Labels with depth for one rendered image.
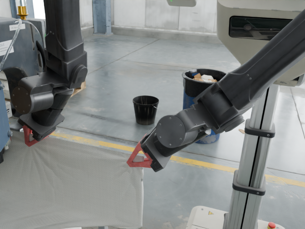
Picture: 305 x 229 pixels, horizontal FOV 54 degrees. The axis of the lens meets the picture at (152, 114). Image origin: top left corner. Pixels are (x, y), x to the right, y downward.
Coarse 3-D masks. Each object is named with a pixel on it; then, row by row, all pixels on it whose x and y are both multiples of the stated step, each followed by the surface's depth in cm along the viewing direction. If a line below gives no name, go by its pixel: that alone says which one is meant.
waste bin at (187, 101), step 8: (184, 72) 294; (192, 72) 307; (200, 72) 310; (208, 72) 310; (216, 72) 306; (224, 72) 299; (184, 80) 286; (192, 80) 271; (184, 88) 288; (192, 88) 276; (200, 88) 271; (184, 96) 292; (192, 96) 279; (184, 104) 294; (208, 136) 293; (216, 136) 299
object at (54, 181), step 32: (32, 160) 77; (64, 160) 74; (96, 160) 70; (0, 192) 85; (32, 192) 82; (64, 192) 78; (96, 192) 74; (128, 192) 71; (0, 224) 82; (32, 224) 80; (64, 224) 79; (96, 224) 77; (128, 224) 74
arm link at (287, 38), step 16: (304, 16) 40; (288, 32) 42; (304, 32) 41; (272, 48) 44; (288, 48) 42; (304, 48) 41; (256, 64) 46; (272, 64) 45; (288, 64) 44; (224, 80) 51; (240, 80) 49; (256, 80) 47; (272, 80) 48; (208, 96) 54; (224, 96) 53; (240, 96) 50; (256, 96) 50; (224, 112) 53; (240, 112) 52
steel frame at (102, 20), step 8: (32, 0) 584; (96, 0) 869; (104, 0) 861; (16, 8) 590; (32, 8) 587; (96, 8) 878; (104, 8) 870; (16, 16) 596; (32, 16) 591; (96, 16) 887; (104, 16) 879; (96, 24) 894; (104, 24) 888; (96, 32) 902; (104, 32) 898
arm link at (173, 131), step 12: (192, 108) 53; (204, 108) 57; (168, 120) 51; (180, 120) 50; (192, 120) 50; (204, 120) 53; (240, 120) 53; (156, 132) 52; (168, 132) 51; (180, 132) 50; (192, 132) 52; (216, 132) 55; (168, 144) 51; (180, 144) 50
